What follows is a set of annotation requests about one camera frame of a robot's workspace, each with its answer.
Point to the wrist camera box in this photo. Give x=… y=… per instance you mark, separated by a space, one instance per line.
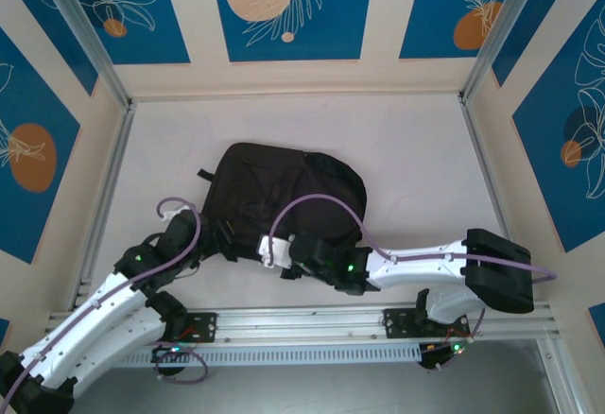
x=176 y=212
x=276 y=251

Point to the aluminium mounting rail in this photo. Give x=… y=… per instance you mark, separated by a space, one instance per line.
x=302 y=324

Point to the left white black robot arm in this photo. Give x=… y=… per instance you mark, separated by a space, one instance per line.
x=94 y=319

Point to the black backpack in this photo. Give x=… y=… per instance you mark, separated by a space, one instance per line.
x=264 y=177

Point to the aluminium side rail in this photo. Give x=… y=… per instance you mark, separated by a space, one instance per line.
x=478 y=144
x=113 y=168

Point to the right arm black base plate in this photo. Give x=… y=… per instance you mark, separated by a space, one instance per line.
x=397 y=324

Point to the aluminium frame post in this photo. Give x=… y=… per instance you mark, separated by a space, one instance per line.
x=499 y=31
x=85 y=31

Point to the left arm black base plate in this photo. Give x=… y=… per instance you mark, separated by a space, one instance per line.
x=203 y=326

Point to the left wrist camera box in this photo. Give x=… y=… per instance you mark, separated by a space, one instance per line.
x=176 y=212

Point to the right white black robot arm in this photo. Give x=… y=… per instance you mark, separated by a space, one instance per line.
x=496 y=267

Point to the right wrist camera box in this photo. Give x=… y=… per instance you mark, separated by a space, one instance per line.
x=276 y=251

